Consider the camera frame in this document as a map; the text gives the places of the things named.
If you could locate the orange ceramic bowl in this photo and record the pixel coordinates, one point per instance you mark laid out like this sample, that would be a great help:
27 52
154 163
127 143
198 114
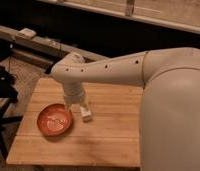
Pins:
54 120

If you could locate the black stand on left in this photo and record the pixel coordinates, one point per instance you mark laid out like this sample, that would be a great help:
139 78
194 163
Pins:
9 93

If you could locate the white box on ledge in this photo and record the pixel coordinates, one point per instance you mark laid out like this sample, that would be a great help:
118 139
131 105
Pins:
28 33

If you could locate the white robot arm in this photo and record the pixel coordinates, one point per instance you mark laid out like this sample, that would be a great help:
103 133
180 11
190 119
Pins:
169 120

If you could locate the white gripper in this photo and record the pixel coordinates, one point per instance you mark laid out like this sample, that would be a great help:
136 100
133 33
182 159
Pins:
74 93

